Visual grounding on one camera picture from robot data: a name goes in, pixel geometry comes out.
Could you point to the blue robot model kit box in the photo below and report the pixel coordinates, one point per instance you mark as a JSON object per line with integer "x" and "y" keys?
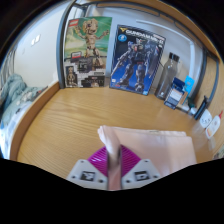
{"x": 137, "y": 60}

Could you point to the light blue slim box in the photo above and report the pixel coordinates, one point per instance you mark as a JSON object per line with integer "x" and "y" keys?
{"x": 188, "y": 86}

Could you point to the white desk lamp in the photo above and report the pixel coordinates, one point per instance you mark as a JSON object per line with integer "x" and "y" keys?
{"x": 192, "y": 60}

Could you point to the black cylindrical bottle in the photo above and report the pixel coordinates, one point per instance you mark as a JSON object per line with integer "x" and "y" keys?
{"x": 201, "y": 108}

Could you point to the white mug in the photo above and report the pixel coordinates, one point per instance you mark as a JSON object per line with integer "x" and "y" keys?
{"x": 205, "y": 119}

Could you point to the bed with bluish bedding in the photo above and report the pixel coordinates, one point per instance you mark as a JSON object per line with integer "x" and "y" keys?
{"x": 15, "y": 103}

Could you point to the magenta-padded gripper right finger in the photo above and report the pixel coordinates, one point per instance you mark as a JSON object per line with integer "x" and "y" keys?
{"x": 141, "y": 173}

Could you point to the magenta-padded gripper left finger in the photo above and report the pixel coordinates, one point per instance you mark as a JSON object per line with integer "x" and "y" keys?
{"x": 87, "y": 173}

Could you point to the green tree figure toy box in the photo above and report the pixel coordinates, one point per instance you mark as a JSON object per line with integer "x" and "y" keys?
{"x": 87, "y": 53}

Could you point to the dark blue and white box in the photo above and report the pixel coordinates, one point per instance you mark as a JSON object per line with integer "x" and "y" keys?
{"x": 174, "y": 94}

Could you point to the pale pink towel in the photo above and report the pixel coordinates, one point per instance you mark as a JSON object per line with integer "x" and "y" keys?
{"x": 160, "y": 150}

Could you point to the white wall switch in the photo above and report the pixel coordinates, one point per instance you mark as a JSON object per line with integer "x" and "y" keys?
{"x": 35, "y": 39}

